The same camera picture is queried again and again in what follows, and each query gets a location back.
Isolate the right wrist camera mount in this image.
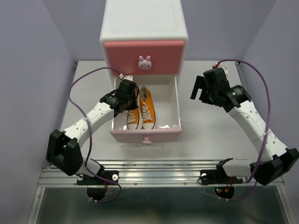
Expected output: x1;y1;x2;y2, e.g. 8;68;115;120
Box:
212;63;228;76

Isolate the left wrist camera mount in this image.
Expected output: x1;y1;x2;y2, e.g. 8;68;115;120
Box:
118;73;134;81

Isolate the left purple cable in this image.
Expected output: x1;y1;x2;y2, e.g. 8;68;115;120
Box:
69;67;122;203

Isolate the light pink drawer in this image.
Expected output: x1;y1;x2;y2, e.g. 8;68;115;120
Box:
110;75;182;145

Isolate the white shoe cabinet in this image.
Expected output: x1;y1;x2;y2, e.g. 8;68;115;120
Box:
99;0;189;77

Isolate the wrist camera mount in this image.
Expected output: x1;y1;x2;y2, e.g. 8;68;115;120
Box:
212;63;228;76
118;73;134;81

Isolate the orange sneaker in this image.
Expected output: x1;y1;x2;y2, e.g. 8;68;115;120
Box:
139;86;157;130
127;87;143;130

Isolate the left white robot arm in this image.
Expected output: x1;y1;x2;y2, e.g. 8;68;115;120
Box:
46;77;137;184

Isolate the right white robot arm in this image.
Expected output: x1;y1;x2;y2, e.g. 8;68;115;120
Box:
191;68;299;185

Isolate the aluminium mounting rail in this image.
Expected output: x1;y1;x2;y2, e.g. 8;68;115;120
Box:
28;61;296;224

